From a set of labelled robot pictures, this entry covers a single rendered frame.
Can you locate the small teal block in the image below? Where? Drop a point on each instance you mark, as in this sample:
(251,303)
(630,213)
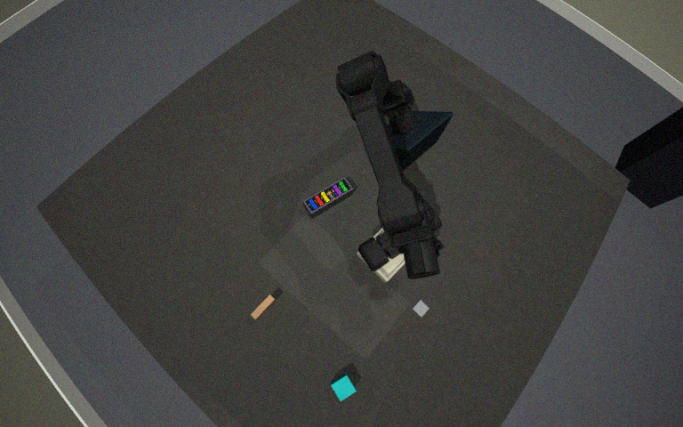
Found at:
(342,387)

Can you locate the brown rectangular block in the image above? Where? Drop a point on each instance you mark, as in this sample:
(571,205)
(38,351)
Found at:
(261,309)

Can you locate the beige shallow tray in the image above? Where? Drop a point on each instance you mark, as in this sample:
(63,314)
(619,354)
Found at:
(387,271)

